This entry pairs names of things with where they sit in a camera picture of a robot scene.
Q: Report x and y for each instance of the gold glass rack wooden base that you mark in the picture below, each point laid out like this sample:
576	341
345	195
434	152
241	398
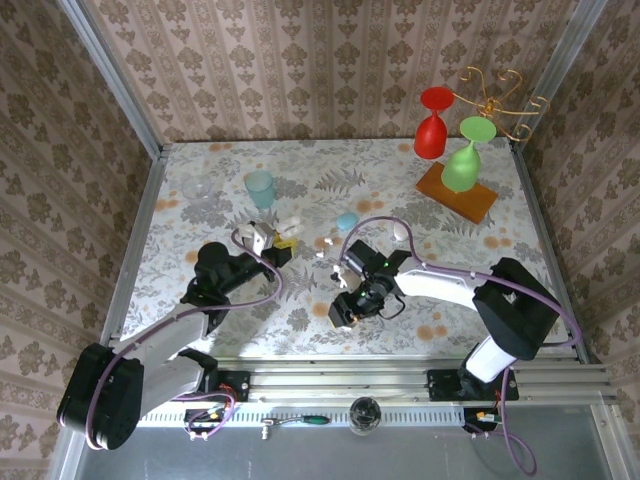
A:
475	205

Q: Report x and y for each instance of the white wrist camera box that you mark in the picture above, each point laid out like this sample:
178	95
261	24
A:
341	276
262	237

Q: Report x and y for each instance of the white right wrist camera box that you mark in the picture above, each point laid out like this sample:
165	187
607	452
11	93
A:
341	276

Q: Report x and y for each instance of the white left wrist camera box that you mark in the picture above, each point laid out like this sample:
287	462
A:
262	237

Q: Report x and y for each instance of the red plastic wine glass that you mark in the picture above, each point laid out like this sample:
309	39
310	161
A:
430	135

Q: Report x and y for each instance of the aluminium side rail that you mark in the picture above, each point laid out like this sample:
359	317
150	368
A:
551	250
131	250

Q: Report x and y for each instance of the teal translucent cup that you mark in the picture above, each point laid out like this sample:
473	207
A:
260	192

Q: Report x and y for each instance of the black power connector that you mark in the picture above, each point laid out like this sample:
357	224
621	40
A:
475	425
200	417

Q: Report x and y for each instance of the floral patterned table cover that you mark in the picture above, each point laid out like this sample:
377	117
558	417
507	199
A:
300	340

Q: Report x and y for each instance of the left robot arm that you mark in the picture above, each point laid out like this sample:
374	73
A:
100	400

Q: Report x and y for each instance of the aluminium frame post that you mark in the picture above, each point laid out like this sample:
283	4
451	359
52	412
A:
119	85
555	75

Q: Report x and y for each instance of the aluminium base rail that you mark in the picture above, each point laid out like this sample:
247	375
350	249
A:
340	380

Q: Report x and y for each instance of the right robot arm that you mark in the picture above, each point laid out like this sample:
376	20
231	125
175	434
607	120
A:
515	310

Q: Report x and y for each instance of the green plastic wine glass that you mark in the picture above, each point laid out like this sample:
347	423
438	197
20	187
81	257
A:
462	167

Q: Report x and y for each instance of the grey metal panel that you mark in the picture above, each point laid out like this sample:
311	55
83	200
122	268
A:
320	460

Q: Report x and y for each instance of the small metal fitting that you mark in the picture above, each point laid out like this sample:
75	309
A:
266	431

